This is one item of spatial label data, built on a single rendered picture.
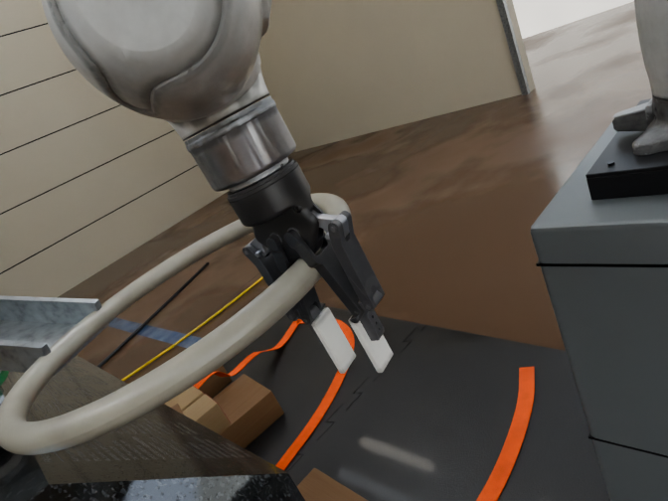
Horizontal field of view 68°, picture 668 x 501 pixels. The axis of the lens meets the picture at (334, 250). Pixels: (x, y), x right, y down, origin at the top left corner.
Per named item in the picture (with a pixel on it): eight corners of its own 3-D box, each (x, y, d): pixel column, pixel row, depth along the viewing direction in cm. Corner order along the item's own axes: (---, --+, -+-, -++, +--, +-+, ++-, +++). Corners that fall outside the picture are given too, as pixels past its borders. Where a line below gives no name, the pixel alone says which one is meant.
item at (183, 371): (-80, 488, 56) (-99, 470, 55) (163, 268, 97) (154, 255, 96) (264, 412, 34) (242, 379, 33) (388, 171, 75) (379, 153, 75)
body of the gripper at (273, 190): (311, 145, 47) (354, 228, 50) (252, 169, 53) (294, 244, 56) (265, 178, 42) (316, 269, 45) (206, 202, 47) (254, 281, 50)
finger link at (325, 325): (315, 323, 53) (310, 324, 53) (345, 374, 55) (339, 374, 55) (329, 306, 55) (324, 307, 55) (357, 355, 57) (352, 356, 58)
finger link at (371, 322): (355, 292, 51) (379, 288, 49) (377, 331, 52) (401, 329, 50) (348, 301, 50) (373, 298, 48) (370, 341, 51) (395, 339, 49)
